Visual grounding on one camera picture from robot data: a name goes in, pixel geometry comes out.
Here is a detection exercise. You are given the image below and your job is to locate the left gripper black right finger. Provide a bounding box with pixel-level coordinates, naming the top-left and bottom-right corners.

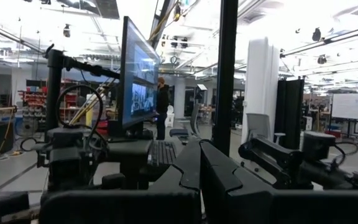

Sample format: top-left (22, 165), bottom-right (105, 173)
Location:
top-left (200, 139), bottom-right (358, 224)

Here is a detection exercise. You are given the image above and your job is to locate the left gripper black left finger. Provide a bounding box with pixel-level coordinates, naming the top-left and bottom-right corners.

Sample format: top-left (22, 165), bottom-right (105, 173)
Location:
top-left (38, 138), bottom-right (203, 224)

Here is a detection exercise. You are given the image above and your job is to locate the black keyboard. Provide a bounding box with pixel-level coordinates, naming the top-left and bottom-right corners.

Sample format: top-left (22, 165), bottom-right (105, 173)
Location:
top-left (147, 139), bottom-right (178, 167)

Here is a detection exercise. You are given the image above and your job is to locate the grey office chair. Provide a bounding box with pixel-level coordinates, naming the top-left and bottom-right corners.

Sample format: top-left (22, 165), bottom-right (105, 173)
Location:
top-left (246, 112), bottom-right (287, 147)

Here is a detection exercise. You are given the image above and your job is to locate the black partition screen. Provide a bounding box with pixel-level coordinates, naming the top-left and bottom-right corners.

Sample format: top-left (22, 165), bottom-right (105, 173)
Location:
top-left (274, 78), bottom-right (306, 150)

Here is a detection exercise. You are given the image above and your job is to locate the dark office chair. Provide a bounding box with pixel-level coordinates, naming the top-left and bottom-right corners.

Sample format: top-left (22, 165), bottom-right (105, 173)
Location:
top-left (169, 104), bottom-right (202, 144)

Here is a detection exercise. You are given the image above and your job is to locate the person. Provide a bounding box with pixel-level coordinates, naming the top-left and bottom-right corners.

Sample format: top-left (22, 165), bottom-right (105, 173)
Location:
top-left (155, 77), bottom-right (171, 141)

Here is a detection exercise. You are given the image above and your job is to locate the whiteboard on stand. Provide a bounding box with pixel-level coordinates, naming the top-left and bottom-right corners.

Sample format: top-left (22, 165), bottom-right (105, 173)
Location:
top-left (331, 92), bottom-right (358, 144)

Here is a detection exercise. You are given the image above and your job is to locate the white building column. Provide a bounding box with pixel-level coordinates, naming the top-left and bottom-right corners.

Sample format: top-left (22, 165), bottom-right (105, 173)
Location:
top-left (241, 37), bottom-right (281, 147)

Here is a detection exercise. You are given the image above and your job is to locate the black computer monitor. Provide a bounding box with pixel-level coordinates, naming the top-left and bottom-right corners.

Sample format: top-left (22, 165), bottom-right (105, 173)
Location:
top-left (118, 16), bottom-right (162, 131)

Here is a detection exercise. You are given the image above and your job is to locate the red storage shelving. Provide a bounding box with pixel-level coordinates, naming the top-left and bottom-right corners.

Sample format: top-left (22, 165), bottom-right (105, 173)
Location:
top-left (17, 79), bottom-right (80, 125)

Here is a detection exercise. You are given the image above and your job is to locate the black stand base with cables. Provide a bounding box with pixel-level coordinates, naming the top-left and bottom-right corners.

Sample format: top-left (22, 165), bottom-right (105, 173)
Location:
top-left (35, 126), bottom-right (109, 193)

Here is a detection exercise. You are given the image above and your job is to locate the black looped cable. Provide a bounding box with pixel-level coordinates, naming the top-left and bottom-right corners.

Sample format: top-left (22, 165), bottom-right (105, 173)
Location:
top-left (55, 84), bottom-right (106, 150)

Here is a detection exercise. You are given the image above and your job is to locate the black vertical frame post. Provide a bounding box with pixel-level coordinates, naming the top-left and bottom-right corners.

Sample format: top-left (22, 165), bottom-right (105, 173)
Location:
top-left (212, 0), bottom-right (239, 157)

